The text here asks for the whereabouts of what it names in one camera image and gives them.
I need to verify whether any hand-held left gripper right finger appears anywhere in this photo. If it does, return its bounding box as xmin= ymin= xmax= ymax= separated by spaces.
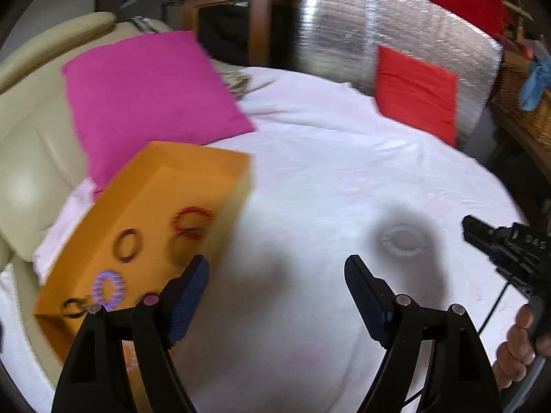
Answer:
xmin=344 ymin=255 xmax=504 ymax=413

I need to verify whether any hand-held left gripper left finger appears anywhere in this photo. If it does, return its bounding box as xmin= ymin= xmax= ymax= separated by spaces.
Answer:
xmin=52 ymin=255 xmax=211 ymax=413

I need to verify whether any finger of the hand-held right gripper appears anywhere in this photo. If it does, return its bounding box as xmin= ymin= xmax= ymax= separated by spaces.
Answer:
xmin=462 ymin=215 xmax=501 ymax=260

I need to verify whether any white bead bracelet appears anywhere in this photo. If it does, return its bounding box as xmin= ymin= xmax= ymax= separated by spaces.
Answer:
xmin=381 ymin=228 xmax=425 ymax=257

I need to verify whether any round black hair tie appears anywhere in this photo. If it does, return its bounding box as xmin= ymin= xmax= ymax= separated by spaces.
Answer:
xmin=115 ymin=230 xmax=141 ymax=264

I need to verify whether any red bead bracelet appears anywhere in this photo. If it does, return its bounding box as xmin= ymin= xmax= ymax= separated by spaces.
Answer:
xmin=172 ymin=207 xmax=213 ymax=239

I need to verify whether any purple bead bracelet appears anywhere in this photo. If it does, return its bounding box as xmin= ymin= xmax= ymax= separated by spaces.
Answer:
xmin=93 ymin=271 xmax=127 ymax=308

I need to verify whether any orange cardboard box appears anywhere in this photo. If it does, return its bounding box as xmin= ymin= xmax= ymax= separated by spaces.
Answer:
xmin=33 ymin=141 xmax=252 ymax=401

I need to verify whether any looped black hair tie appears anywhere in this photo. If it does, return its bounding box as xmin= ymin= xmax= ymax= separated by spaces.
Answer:
xmin=64 ymin=298 xmax=92 ymax=318

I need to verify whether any person's right hand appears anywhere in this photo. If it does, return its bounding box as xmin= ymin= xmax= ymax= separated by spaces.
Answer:
xmin=493 ymin=305 xmax=537 ymax=390

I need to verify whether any wicker basket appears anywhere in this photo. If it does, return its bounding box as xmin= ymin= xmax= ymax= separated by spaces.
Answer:
xmin=491 ymin=62 xmax=551 ymax=138

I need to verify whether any blue cloth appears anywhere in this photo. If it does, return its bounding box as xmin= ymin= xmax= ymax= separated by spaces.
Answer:
xmin=519 ymin=58 xmax=551 ymax=110

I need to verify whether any pink cushion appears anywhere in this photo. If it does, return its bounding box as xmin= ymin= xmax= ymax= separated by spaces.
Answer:
xmin=61 ymin=30 xmax=258 ymax=190

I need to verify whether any patterned cloth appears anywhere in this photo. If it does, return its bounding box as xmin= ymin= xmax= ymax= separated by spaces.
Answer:
xmin=221 ymin=71 xmax=252 ymax=95

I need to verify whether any beige leather sofa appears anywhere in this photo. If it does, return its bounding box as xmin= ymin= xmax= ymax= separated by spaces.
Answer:
xmin=0 ymin=12 xmax=173 ymax=366

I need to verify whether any silver foil insulation panel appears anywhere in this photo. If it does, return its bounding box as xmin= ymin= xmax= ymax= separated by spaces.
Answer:
xmin=294 ymin=0 xmax=504 ymax=149

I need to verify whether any wooden cabinet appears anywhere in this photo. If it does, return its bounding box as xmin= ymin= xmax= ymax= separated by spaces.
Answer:
xmin=181 ymin=0 xmax=298 ymax=70

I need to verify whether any black cable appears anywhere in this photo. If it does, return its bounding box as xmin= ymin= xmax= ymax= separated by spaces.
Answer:
xmin=402 ymin=282 xmax=511 ymax=405

